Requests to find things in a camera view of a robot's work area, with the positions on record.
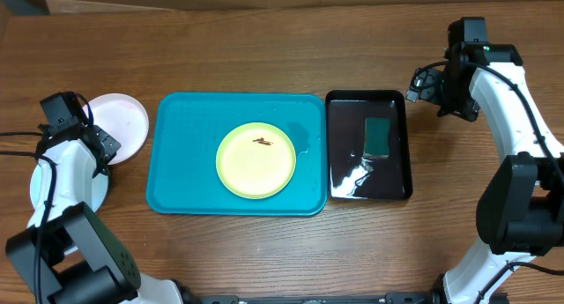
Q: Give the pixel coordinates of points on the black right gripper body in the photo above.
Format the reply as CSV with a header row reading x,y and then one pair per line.
x,y
448,92

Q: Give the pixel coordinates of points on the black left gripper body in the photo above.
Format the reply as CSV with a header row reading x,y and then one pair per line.
x,y
107,152

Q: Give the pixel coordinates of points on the pink plate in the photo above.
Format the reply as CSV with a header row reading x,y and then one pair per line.
x,y
125,119

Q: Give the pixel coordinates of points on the light blue plate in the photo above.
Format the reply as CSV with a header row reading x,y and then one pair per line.
x,y
100,187

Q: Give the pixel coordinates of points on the green yellow sponge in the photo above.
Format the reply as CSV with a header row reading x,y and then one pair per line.
x,y
376,144

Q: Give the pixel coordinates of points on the yellow plate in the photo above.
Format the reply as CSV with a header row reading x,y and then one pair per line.
x,y
256,160

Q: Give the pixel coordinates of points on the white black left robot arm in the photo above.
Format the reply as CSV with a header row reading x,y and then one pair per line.
x,y
70,256

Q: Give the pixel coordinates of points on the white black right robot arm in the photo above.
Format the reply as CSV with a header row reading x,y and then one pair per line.
x,y
519,216

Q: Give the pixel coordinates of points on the teal plastic tray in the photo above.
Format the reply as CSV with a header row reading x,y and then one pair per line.
x,y
189,128

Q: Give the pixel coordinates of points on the black plastic tray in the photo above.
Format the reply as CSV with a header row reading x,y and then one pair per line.
x,y
353,176

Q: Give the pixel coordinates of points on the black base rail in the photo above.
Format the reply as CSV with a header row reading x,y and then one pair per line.
x,y
388,298

